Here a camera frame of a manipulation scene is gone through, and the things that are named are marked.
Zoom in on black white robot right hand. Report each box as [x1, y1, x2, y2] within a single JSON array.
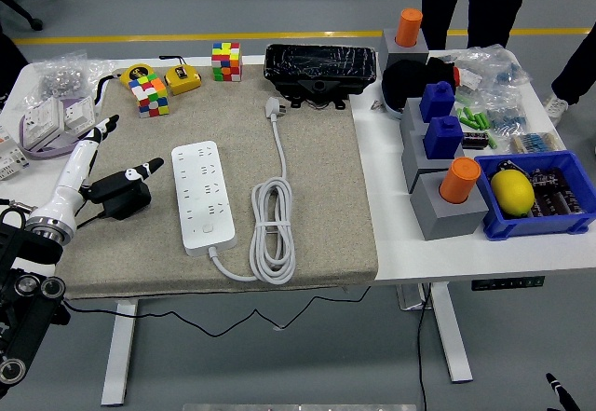
[[544, 372, 583, 411]]

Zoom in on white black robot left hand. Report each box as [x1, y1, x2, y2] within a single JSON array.
[[29, 114, 165, 236]]

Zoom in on black power adapter plug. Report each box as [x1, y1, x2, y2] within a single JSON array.
[[100, 180, 154, 221]]

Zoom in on white power strip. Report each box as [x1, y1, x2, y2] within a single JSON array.
[[170, 140, 238, 257]]

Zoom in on purple tray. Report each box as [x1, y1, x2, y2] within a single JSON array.
[[18, 96, 98, 160]]

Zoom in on white circuit breaker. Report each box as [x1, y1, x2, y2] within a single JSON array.
[[0, 124, 31, 183]]

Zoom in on white socket box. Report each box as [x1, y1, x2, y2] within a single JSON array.
[[62, 96, 98, 133], [21, 98, 66, 150]]

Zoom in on clear bag metal screws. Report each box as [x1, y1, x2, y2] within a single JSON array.
[[32, 50, 92, 100]]

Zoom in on empty clear plastic bag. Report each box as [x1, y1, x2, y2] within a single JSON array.
[[86, 58, 118, 89]]

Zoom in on colourful puzzle cube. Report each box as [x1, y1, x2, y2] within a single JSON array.
[[211, 41, 242, 83], [129, 73, 171, 119]]

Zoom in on black desk control panel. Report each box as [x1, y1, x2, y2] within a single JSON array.
[[470, 275, 546, 293]]

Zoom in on white table leg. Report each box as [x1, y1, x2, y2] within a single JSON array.
[[100, 298, 140, 407], [427, 282, 474, 384]]

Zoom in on round yellow tape measure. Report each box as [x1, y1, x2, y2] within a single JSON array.
[[94, 63, 156, 107]]

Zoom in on square yellow tape measure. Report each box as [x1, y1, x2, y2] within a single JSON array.
[[158, 54, 203, 97]]

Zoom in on blue plastic bin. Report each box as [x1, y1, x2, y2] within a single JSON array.
[[473, 150, 596, 242]]

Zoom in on grey under-desk box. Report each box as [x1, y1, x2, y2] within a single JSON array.
[[396, 283, 434, 312]]

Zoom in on dark brown capacitor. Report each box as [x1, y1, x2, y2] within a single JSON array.
[[460, 131, 490, 150], [529, 166, 570, 193], [558, 189, 587, 216], [530, 190, 562, 219]]

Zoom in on yellow lemon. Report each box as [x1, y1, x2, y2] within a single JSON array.
[[490, 169, 535, 219]]

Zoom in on black metal clip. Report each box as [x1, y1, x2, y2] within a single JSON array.
[[494, 158, 530, 179]]

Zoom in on orange cylinder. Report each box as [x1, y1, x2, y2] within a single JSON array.
[[394, 7, 424, 49], [439, 157, 481, 205]]

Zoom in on grey-brown mat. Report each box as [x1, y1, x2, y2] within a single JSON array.
[[60, 63, 379, 300]]

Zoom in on clear bag taped resistors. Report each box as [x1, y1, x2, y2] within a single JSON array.
[[507, 130, 567, 155]]

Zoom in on blue block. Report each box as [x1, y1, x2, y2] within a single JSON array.
[[418, 80, 455, 124], [422, 115, 465, 159]]

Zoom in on black plastic-wrapped device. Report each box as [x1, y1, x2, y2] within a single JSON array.
[[263, 43, 377, 111]]

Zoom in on clear bag blue components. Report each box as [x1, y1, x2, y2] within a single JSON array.
[[481, 89, 532, 135], [446, 45, 532, 95]]

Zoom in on white bowl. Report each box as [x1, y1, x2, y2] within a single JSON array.
[[380, 91, 405, 121]]

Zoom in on black cloth bundle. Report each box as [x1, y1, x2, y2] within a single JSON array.
[[381, 56, 460, 112]]

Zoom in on black adapter cord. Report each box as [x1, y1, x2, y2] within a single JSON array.
[[60, 212, 373, 340]]

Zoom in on black hanging cable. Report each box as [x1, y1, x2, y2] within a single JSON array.
[[416, 283, 434, 411]]

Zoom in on white power strip cable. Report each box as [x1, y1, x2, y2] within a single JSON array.
[[208, 96, 298, 286]]

